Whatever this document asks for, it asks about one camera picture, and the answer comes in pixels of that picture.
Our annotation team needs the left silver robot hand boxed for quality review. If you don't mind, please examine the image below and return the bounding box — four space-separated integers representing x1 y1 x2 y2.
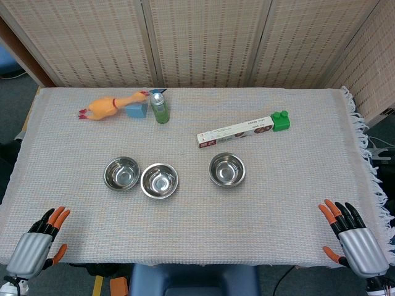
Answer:
6 206 71 280

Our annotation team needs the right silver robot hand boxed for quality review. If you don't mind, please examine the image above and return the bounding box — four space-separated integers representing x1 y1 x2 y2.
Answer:
318 199 390 280

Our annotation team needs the metal bowl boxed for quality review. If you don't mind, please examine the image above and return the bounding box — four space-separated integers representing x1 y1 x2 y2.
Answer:
208 153 247 187
140 163 180 200
103 156 141 191

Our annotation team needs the orange block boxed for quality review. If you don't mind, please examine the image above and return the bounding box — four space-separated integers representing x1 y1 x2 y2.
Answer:
110 276 128 296

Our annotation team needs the green toy building block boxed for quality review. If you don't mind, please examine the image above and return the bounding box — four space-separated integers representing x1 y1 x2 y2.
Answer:
270 110 293 132

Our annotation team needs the yellow rubber chicken toy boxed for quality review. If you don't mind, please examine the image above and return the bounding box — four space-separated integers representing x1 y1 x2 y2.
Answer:
78 90 149 121

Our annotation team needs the woven fringed tablecloth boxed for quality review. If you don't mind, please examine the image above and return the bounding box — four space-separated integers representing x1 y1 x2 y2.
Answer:
0 86 395 267

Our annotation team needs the blue chair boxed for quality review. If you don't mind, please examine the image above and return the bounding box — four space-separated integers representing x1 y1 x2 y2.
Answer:
128 263 262 296

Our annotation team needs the long white wrap box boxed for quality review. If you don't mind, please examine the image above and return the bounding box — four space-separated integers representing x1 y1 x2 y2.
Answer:
196 116 275 150

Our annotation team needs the woven folding screen panel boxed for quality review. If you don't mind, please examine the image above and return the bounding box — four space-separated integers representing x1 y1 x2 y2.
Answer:
325 0 395 124
251 0 388 89
0 0 157 89
141 0 272 89

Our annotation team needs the blue foam block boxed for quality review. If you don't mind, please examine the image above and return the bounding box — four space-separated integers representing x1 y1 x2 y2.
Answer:
125 102 149 120

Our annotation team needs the green bottle silver cap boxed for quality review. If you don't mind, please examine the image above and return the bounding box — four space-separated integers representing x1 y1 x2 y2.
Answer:
149 92 170 125

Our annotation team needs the black cable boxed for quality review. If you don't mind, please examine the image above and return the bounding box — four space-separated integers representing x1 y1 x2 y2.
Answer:
271 265 294 296

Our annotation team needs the white metal bracket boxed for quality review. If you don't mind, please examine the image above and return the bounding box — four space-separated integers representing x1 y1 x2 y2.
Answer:
366 146 391 161

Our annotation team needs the white cable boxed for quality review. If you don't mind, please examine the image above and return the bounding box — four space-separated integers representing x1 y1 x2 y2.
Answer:
0 71 26 80

